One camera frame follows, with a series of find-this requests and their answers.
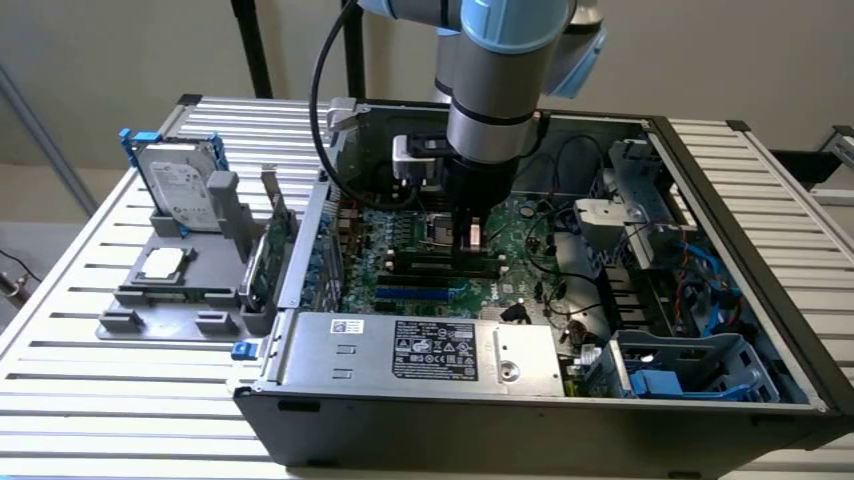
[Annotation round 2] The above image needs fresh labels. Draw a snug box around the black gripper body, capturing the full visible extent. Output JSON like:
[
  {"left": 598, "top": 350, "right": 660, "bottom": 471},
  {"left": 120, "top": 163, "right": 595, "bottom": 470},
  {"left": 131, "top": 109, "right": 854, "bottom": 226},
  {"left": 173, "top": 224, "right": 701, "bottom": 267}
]
[{"left": 444, "top": 153, "right": 519, "bottom": 221}]

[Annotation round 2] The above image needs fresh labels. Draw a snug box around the green RAM stick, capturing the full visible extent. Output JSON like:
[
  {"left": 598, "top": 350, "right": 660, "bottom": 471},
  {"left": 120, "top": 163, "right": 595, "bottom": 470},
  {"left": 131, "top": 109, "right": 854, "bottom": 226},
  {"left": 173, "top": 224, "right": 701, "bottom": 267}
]
[{"left": 398, "top": 249, "right": 500, "bottom": 269}]

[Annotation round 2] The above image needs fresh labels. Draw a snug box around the black RAM slot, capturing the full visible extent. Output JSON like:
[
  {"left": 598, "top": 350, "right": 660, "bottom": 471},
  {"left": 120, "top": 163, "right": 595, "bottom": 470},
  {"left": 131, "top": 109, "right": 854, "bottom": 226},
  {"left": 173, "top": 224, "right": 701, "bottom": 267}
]
[
  {"left": 386, "top": 262, "right": 504, "bottom": 276},
  {"left": 379, "top": 271, "right": 500, "bottom": 284}
]

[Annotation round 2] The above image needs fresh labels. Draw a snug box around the blue expansion slot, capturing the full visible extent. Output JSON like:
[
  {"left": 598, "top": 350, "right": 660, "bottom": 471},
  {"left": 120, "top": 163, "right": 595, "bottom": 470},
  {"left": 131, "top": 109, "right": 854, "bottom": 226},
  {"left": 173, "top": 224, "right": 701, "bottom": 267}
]
[{"left": 375, "top": 285, "right": 451, "bottom": 302}]

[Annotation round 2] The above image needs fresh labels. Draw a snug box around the green motherboard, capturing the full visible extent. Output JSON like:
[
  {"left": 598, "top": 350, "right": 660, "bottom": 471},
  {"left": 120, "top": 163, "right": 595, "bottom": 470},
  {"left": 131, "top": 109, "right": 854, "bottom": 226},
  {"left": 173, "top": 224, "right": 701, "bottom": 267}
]
[{"left": 331, "top": 193, "right": 579, "bottom": 324}]

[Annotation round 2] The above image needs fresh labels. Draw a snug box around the grey plastic fan shroud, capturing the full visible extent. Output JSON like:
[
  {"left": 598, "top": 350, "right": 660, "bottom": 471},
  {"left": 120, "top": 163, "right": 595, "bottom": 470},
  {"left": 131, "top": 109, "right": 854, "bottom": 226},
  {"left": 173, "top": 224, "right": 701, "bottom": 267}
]
[{"left": 571, "top": 197, "right": 650, "bottom": 227}]

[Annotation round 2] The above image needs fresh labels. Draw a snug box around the silver metal drive cage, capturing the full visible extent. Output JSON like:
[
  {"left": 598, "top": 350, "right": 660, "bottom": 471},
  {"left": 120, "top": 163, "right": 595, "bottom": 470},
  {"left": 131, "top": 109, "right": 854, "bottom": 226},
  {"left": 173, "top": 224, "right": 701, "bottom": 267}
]
[{"left": 586, "top": 138, "right": 701, "bottom": 269}]

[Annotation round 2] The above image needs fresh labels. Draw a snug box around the silver power supply unit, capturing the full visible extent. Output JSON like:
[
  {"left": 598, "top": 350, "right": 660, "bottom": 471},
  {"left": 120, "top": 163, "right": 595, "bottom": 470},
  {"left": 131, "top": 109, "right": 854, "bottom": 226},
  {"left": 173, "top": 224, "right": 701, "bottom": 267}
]
[{"left": 274, "top": 311, "right": 570, "bottom": 399}]

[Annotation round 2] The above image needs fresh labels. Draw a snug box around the green graphics card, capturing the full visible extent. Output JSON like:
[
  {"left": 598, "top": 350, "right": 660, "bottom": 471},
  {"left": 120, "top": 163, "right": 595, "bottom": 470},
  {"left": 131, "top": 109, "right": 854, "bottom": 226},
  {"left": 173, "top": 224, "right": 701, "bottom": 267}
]
[{"left": 240, "top": 161, "right": 300, "bottom": 315}]

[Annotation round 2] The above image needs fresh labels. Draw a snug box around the black stand pole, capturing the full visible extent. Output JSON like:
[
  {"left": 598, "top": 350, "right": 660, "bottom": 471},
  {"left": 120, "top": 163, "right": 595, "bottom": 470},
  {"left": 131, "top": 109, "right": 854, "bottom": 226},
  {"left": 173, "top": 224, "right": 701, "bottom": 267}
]
[
  {"left": 229, "top": 0, "right": 276, "bottom": 100},
  {"left": 342, "top": 0, "right": 370, "bottom": 100}
]

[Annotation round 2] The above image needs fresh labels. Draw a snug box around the blue plastic connector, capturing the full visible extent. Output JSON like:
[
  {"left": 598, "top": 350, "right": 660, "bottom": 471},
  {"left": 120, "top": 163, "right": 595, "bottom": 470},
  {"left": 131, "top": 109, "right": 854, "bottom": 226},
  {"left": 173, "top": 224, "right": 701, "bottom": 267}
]
[{"left": 628, "top": 369, "right": 684, "bottom": 400}]

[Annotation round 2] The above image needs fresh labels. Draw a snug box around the open black PC case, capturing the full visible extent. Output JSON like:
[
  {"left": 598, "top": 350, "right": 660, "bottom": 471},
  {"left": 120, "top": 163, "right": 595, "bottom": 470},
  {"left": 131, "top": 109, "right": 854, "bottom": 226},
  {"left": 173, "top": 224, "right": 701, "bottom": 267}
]
[{"left": 228, "top": 97, "right": 854, "bottom": 470}]

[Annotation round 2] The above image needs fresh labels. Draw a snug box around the blue grey disk bay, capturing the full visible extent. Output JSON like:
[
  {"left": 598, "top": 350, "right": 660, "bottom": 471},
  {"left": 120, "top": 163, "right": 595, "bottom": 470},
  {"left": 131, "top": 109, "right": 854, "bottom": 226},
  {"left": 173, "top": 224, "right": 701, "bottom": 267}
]
[{"left": 607, "top": 328, "right": 781, "bottom": 402}]

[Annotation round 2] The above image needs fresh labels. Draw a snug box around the silver CPU chip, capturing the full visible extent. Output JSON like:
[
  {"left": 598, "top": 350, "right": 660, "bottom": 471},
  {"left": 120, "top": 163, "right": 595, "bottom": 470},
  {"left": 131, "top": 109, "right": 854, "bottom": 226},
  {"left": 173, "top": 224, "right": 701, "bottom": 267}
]
[{"left": 141, "top": 247, "right": 187, "bottom": 277}]

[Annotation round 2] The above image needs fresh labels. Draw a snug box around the grey parts rack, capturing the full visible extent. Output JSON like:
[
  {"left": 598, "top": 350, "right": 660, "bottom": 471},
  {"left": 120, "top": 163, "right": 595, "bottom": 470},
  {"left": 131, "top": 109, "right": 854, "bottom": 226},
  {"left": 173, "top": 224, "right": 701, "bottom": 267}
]
[{"left": 97, "top": 171, "right": 300, "bottom": 342}]

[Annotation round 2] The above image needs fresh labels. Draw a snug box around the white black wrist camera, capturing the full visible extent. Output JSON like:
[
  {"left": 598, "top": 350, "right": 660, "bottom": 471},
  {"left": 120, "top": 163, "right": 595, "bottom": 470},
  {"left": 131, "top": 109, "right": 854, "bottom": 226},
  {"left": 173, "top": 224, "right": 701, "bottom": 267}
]
[{"left": 391, "top": 131, "right": 456, "bottom": 180}]

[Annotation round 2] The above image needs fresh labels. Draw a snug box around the black looped wire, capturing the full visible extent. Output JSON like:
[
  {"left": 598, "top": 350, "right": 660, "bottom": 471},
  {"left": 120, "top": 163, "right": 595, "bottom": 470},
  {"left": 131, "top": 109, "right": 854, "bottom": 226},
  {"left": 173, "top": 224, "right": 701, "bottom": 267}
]
[{"left": 540, "top": 134, "right": 610, "bottom": 204}]

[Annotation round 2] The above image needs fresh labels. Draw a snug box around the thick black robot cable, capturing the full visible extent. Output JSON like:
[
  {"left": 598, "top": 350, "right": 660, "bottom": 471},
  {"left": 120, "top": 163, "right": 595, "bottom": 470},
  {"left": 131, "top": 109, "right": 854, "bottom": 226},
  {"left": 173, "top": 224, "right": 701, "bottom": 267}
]
[{"left": 308, "top": 0, "right": 435, "bottom": 210}]

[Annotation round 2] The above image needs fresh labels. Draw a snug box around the blue data wire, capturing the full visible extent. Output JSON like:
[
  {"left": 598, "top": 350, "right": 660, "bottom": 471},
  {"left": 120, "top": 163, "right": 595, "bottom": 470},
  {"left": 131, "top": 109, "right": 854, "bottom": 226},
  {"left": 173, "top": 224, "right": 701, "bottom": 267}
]
[{"left": 670, "top": 238, "right": 746, "bottom": 346}]

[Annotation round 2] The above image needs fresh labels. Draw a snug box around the hard disk in blue bracket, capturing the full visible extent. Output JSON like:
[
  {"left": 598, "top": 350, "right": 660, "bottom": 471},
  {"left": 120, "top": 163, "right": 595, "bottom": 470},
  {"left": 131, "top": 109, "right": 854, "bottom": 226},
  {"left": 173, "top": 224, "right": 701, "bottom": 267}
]
[{"left": 117, "top": 128, "right": 232, "bottom": 236}]

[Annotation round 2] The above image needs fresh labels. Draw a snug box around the aluminium frame profile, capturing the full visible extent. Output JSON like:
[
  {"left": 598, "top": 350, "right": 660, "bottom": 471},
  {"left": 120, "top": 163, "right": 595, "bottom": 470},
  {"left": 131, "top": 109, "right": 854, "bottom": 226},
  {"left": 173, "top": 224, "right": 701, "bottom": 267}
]
[{"left": 807, "top": 124, "right": 854, "bottom": 207}]

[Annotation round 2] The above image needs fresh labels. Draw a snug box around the grey wall rail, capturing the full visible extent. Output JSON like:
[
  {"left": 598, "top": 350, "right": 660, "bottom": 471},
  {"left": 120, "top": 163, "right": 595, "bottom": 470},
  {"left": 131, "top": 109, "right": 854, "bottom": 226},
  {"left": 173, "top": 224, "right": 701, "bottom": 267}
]
[{"left": 0, "top": 62, "right": 100, "bottom": 217}]

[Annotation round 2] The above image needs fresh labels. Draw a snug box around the thin black floor cable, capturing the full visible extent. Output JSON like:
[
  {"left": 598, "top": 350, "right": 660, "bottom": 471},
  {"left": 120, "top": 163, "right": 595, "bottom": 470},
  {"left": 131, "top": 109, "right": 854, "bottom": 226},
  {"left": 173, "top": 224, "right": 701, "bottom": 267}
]
[{"left": 0, "top": 248, "right": 43, "bottom": 304}]

